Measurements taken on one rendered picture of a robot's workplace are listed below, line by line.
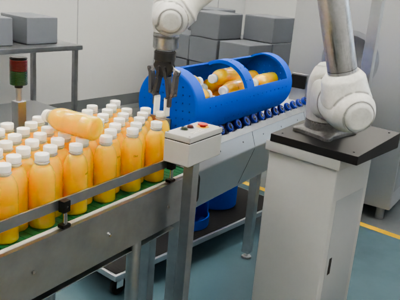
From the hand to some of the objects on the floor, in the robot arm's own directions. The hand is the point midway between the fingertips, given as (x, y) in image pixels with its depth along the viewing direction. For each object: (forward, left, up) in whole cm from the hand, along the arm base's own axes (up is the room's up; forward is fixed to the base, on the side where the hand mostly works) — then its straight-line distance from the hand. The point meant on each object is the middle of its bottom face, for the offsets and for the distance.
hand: (161, 106), depth 210 cm
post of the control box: (-22, +11, -112) cm, 115 cm away
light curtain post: (+28, -151, -125) cm, 198 cm away
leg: (+7, -8, -114) cm, 114 cm away
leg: (+20, -4, -113) cm, 115 cm away
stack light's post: (+33, +48, -109) cm, 124 cm away
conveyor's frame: (-16, +82, -106) cm, 135 cm away
